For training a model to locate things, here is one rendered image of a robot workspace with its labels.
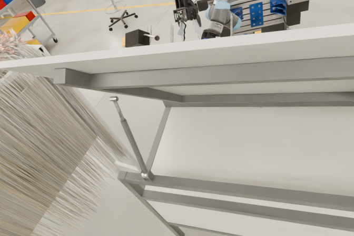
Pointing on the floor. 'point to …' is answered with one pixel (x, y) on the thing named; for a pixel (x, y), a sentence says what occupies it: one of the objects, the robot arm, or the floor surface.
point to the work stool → (112, 2)
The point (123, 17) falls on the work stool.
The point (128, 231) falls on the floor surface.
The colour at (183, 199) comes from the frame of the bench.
